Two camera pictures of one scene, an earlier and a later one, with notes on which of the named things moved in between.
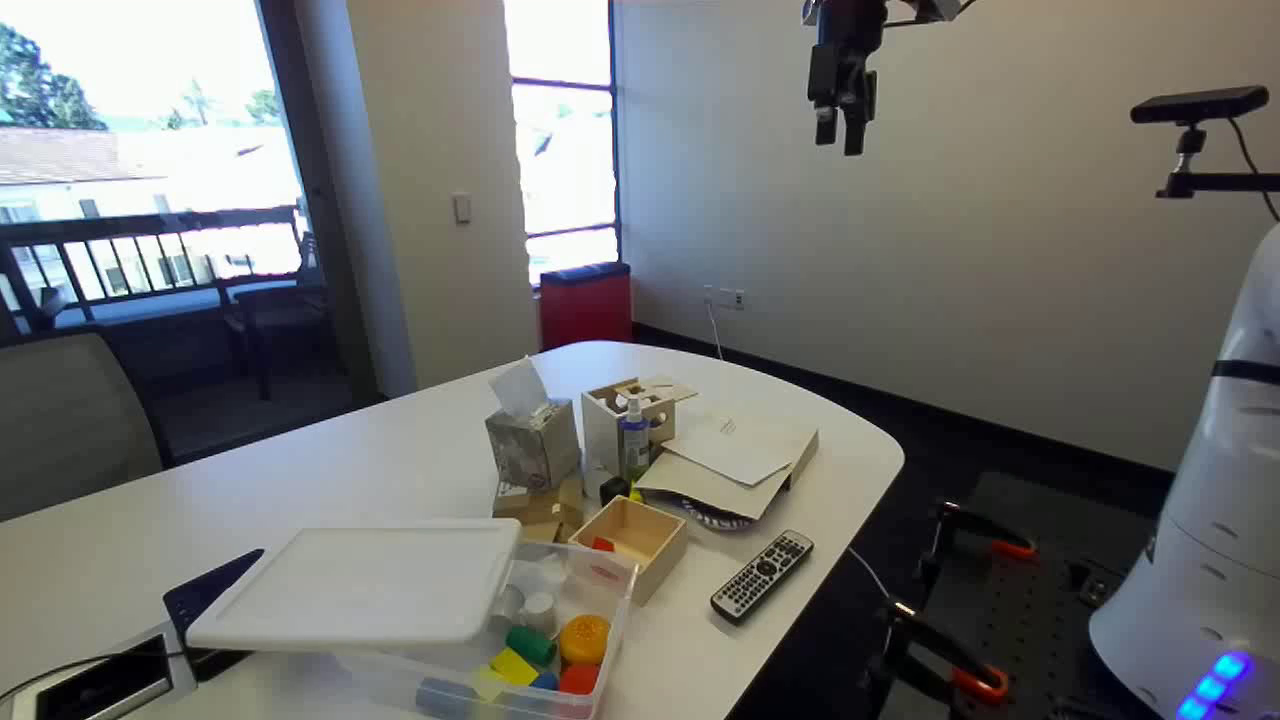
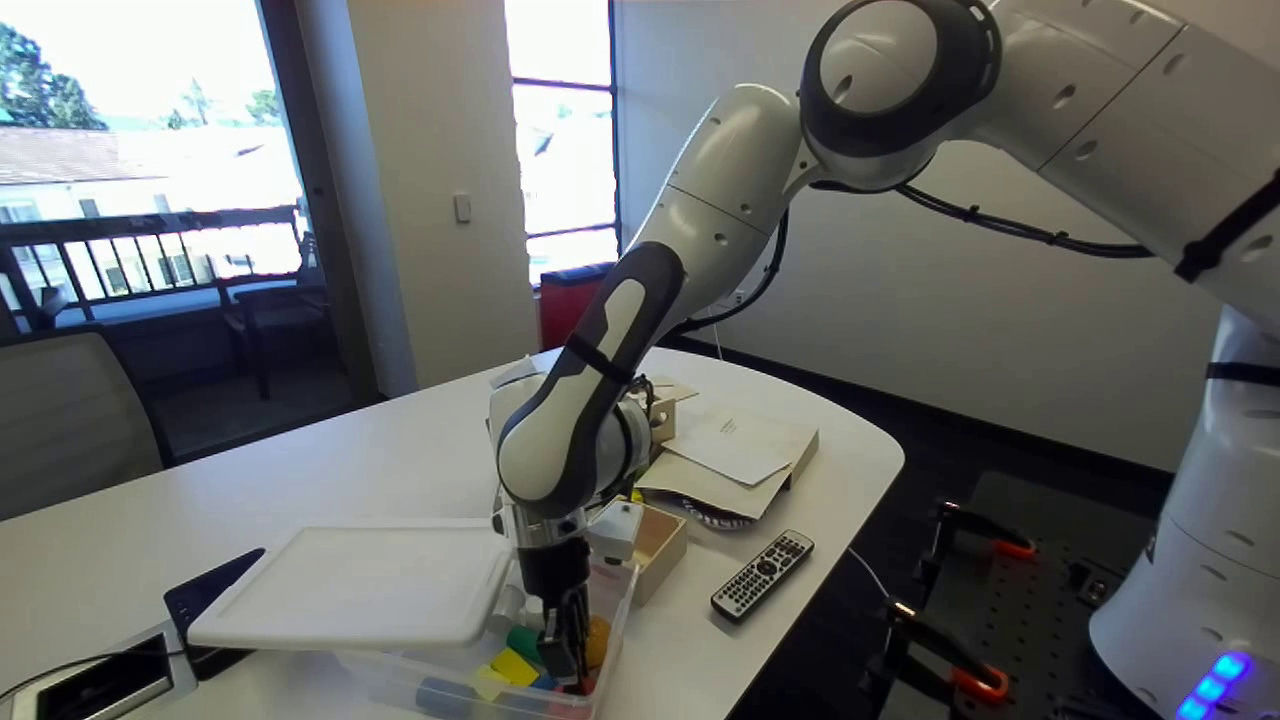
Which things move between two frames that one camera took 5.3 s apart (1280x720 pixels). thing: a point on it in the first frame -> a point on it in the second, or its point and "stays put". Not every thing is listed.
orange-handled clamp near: (935, 659) stays put
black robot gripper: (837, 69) -> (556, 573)
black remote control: (762, 573) stays put
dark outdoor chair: (278, 313) stays put
